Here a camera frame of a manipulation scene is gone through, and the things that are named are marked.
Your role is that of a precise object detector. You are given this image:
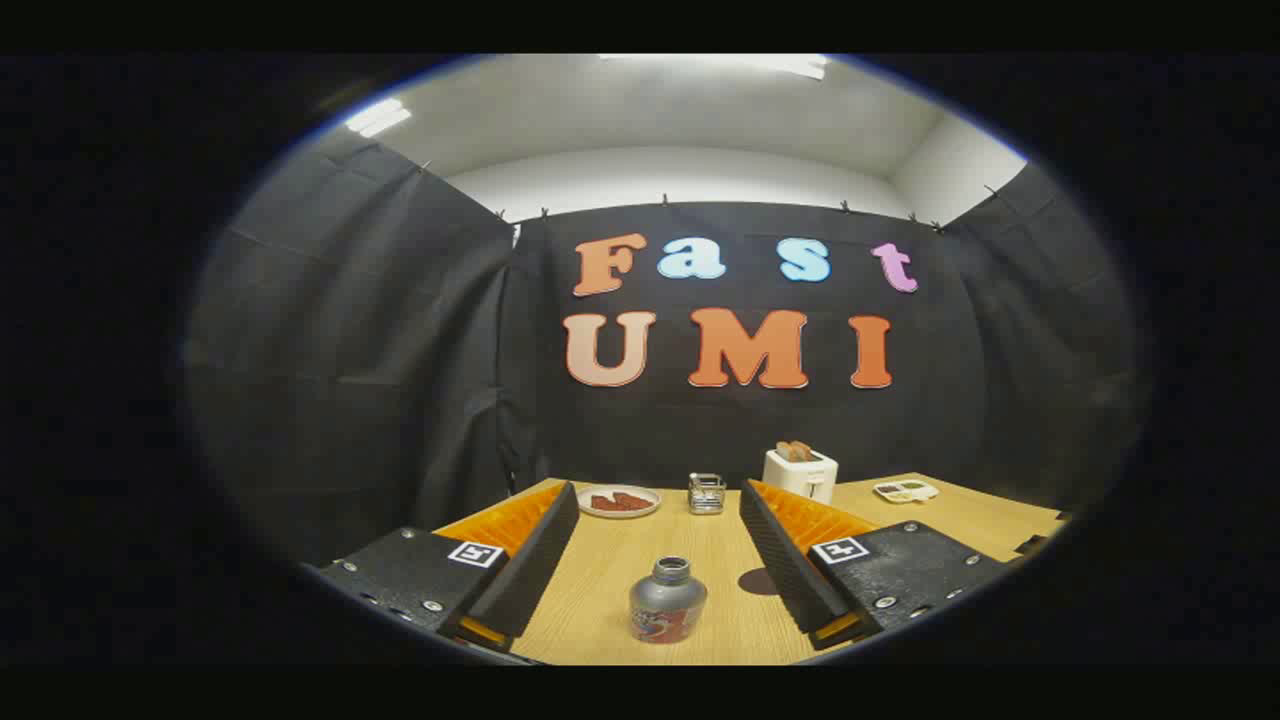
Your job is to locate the white round plate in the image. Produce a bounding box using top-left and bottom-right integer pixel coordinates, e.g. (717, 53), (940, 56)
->
(577, 485), (662, 519)

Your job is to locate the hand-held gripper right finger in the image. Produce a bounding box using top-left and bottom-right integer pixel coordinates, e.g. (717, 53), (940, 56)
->
(738, 478), (1011, 651)

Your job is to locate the wooden table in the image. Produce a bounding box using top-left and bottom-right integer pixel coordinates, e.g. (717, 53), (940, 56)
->
(435, 472), (1073, 666)

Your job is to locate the white toaster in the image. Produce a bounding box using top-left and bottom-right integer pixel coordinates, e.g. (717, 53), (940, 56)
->
(762, 447), (839, 506)

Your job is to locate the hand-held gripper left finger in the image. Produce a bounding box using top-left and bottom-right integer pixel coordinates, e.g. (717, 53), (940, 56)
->
(318, 480), (581, 653)

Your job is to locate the silver juice bottle pink label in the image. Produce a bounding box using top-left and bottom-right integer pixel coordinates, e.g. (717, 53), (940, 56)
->
(629, 556), (709, 644)

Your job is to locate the long ceiling light panel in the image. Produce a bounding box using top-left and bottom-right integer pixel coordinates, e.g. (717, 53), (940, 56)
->
(600, 54), (831, 81)

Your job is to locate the small ceiling light panel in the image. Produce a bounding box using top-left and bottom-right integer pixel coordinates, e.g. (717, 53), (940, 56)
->
(345, 97), (412, 138)

